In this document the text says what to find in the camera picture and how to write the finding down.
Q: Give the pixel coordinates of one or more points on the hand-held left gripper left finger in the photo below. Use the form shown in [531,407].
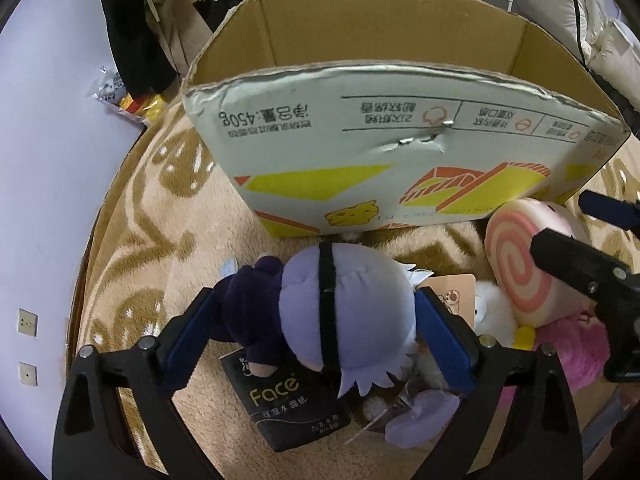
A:
[197,321]

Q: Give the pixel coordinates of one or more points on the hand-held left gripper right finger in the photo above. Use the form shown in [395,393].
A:
[446,341]

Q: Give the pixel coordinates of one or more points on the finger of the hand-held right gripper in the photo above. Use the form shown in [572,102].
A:
[570,260]
[602,209]

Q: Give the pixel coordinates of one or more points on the pink swirl roll plush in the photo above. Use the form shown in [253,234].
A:
[520,260]

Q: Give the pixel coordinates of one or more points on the lavender-haired plush doll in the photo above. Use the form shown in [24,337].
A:
[345,310]

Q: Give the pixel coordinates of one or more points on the printed cardboard box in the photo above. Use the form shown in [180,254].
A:
[400,125]

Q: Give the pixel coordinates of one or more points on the paper hang tag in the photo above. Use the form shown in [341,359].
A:
[457,295]

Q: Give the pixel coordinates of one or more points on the white fluffy plush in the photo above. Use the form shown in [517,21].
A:
[492,317]

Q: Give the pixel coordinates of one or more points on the pink plush toy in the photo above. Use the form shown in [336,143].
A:
[570,355]

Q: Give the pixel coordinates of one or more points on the lavender plush toy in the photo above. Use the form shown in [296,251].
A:
[422,420]

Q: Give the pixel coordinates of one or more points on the beige patterned blanket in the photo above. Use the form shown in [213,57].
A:
[165,240]

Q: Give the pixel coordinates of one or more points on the black tissue packet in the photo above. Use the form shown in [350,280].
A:
[290,402]

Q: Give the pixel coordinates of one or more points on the white puffer jacket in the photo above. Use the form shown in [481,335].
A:
[585,20]

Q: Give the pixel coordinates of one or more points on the snack packet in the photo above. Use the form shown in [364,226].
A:
[125,95]

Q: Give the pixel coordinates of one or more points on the black hanging garment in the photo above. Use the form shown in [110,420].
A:
[135,40]

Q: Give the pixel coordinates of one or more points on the wall socket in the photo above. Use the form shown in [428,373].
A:
[27,321]
[27,373]

